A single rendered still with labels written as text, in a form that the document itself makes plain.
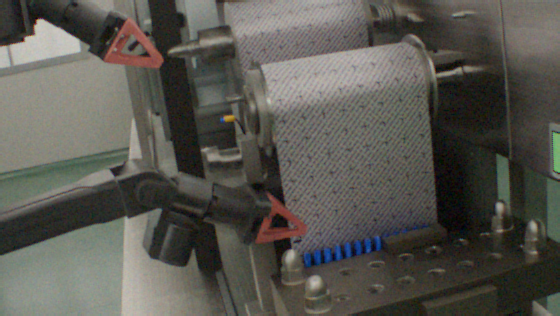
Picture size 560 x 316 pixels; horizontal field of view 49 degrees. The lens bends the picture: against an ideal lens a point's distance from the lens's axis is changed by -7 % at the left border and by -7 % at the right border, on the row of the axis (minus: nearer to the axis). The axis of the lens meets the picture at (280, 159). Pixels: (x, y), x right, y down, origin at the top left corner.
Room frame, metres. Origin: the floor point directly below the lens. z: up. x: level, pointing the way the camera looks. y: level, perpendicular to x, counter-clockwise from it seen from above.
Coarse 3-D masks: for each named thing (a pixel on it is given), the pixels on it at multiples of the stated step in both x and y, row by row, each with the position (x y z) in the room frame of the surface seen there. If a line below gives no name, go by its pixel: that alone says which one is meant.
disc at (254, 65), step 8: (256, 64) 0.93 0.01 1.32; (256, 72) 0.94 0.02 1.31; (264, 80) 0.90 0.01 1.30; (264, 88) 0.89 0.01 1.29; (272, 112) 0.88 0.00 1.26; (272, 120) 0.88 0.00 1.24; (272, 128) 0.88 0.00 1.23; (272, 136) 0.89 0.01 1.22; (272, 144) 0.90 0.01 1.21; (272, 152) 0.91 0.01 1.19
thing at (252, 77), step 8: (424, 64) 0.95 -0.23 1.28; (248, 72) 0.95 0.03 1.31; (424, 72) 0.94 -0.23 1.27; (248, 80) 0.96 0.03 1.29; (256, 80) 0.92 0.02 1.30; (256, 88) 0.91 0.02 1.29; (256, 96) 0.90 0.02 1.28; (264, 96) 0.90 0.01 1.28; (264, 104) 0.90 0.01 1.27; (264, 112) 0.89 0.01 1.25; (264, 120) 0.89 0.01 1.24; (264, 128) 0.90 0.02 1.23; (256, 136) 0.97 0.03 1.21; (264, 136) 0.90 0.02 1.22; (264, 144) 0.92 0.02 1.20
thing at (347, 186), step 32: (384, 128) 0.92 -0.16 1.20; (416, 128) 0.93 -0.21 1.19; (288, 160) 0.89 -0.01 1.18; (320, 160) 0.90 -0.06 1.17; (352, 160) 0.91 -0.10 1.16; (384, 160) 0.92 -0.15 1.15; (416, 160) 0.93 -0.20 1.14; (288, 192) 0.89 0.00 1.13; (320, 192) 0.90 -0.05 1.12; (352, 192) 0.91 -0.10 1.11; (384, 192) 0.92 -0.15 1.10; (416, 192) 0.92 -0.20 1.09; (320, 224) 0.90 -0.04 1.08; (352, 224) 0.91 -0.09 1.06; (384, 224) 0.92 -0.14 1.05; (416, 224) 0.92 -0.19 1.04
